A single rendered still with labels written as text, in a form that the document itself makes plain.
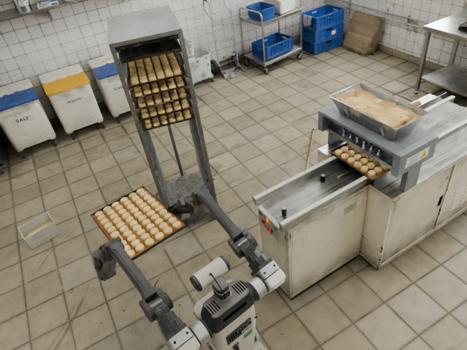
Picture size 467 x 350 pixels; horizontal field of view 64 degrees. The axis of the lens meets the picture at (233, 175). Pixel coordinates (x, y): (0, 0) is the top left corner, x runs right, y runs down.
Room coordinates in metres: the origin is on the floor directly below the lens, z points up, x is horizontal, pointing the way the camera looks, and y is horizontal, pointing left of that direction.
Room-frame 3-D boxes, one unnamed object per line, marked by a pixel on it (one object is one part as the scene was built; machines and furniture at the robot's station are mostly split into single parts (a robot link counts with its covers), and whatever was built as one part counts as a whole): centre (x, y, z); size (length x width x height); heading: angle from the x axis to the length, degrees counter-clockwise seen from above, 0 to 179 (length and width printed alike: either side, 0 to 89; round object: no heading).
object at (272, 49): (5.94, -0.94, 0.29); 0.56 x 0.38 x 0.20; 122
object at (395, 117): (2.05, -0.97, 1.28); 0.54 x 0.27 x 0.06; 25
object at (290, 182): (2.23, -1.01, 0.87); 2.01 x 0.03 x 0.07; 115
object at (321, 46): (6.26, -1.84, 0.10); 0.60 x 0.40 x 0.20; 111
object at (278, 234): (1.68, -0.19, 0.77); 0.24 x 0.04 x 0.14; 25
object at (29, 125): (4.51, 2.58, 0.38); 0.64 x 0.54 x 0.77; 26
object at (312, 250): (1.84, -0.52, 0.45); 0.70 x 0.34 x 0.90; 115
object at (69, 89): (4.77, 1.99, 0.38); 0.64 x 0.54 x 0.77; 25
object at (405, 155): (2.05, -0.97, 1.01); 0.72 x 0.33 x 0.34; 25
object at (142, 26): (2.80, 0.48, 0.93); 0.64 x 0.51 x 1.78; 10
